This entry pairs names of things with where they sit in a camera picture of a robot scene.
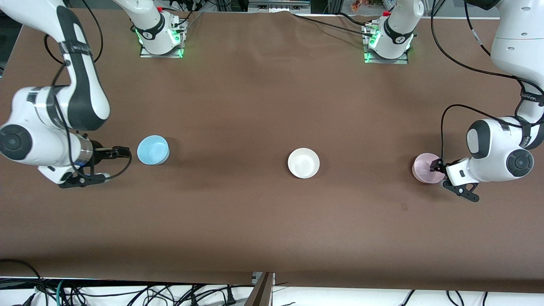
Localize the pink bowl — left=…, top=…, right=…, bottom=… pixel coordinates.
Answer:
left=411, top=153, right=447, bottom=184

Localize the blue bowl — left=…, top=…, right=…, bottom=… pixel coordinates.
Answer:
left=137, top=135, right=170, bottom=166

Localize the white bowl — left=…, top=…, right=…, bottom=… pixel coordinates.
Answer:
left=287, top=147, right=320, bottom=179

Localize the brown table cover sheet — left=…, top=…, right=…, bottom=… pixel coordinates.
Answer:
left=0, top=8, right=544, bottom=294

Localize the dark aluminium beam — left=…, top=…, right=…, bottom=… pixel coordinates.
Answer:
left=244, top=272, right=276, bottom=306

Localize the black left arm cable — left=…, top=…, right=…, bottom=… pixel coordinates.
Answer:
left=431, top=0, right=544, bottom=164

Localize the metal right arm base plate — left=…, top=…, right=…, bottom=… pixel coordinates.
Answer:
left=139, top=19, right=184, bottom=59

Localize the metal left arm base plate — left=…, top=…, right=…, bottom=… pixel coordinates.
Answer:
left=363, top=23, right=409, bottom=65

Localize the black looped cable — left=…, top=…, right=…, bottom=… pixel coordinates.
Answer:
left=0, top=258, right=44, bottom=306

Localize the black cable bundle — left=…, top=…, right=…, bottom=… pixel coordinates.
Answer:
left=161, top=0, right=204, bottom=32

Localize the short black base cable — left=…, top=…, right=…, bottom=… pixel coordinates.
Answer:
left=337, top=12, right=380, bottom=28

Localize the long black base cable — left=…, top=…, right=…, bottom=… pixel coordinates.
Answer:
left=290, top=12, right=374, bottom=38

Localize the grey metal rail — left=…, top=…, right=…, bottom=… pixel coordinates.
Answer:
left=249, top=0, right=311, bottom=13

